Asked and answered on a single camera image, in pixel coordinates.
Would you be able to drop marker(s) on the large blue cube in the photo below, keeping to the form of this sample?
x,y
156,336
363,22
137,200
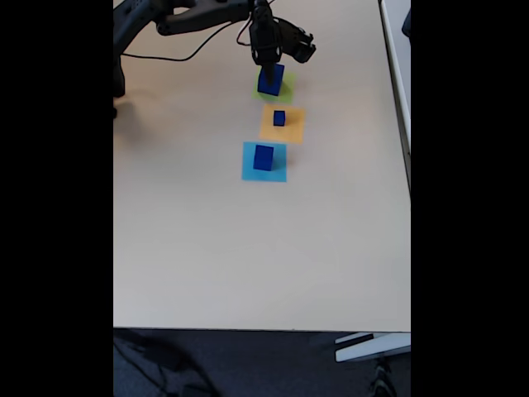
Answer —
x,y
279,82

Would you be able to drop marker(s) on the small blue cube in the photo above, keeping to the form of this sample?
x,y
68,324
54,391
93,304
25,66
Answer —
x,y
279,119

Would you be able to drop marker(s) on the medium blue cube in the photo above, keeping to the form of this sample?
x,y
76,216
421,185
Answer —
x,y
262,159

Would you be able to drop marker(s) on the green paper square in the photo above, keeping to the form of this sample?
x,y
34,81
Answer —
x,y
288,89

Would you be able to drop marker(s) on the orange paper square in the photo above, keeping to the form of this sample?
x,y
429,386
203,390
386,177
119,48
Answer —
x,y
293,128

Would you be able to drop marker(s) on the light blue paper square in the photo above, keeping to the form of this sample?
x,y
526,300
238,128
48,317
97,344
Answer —
x,y
279,173

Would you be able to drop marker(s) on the white neighbouring table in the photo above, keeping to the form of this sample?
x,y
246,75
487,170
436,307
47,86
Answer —
x,y
398,82

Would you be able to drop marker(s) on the dark object on neighbouring table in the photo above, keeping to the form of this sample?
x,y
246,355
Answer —
x,y
407,22

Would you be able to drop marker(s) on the white table foot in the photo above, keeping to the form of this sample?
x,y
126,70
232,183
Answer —
x,y
372,349

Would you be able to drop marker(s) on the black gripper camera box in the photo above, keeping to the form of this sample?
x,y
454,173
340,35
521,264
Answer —
x,y
299,41

